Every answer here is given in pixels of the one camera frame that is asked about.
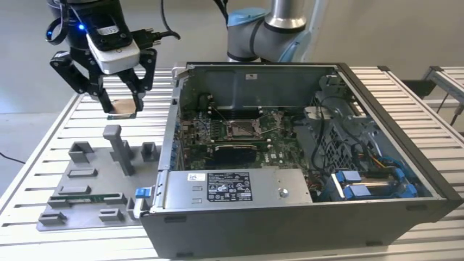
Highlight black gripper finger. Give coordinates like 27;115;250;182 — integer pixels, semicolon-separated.
50;50;114;114
119;48;159;112

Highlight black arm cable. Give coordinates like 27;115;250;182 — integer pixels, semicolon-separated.
214;0;230;26

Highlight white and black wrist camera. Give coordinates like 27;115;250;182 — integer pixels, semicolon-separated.
86;16;142;74

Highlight metal socket cover frame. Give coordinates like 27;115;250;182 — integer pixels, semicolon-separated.
227;110;271;122

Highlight hard disk in blue carrier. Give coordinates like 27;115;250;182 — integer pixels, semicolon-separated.
131;186;154;219

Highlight black box between tables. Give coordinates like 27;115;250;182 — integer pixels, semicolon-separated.
400;79;436;96

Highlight metal slat side table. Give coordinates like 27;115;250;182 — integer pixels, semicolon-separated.
422;65;464;128

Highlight blue disk carrier in case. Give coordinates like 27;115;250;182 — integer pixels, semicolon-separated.
339;170;360;182
343;184;371;200

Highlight black graphics card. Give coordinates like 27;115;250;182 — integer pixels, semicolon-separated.
212;144;259;164

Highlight black open PC case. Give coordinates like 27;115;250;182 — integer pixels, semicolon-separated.
139;61;464;259

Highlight black plastic drive cage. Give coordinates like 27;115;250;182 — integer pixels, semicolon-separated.
295;74;386;191

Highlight thin black floor cable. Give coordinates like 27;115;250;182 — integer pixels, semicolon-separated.
0;151;27;164

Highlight RAM slot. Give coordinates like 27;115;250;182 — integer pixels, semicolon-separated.
212;138;272;146

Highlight silver power supply with label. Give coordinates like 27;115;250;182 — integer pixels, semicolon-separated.
159;168;314;210

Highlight CPU silver square plate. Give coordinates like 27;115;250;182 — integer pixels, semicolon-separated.
107;99;138;120

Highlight green motherboard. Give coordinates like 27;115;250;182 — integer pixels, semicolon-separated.
179;108;310;171

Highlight grey parts rack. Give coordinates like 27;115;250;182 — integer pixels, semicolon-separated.
36;124;163;232

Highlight CPU socket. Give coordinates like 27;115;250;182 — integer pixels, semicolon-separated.
227;119;260;139

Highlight black camera cable with plug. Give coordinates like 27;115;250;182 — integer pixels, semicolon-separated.
130;0;182;46

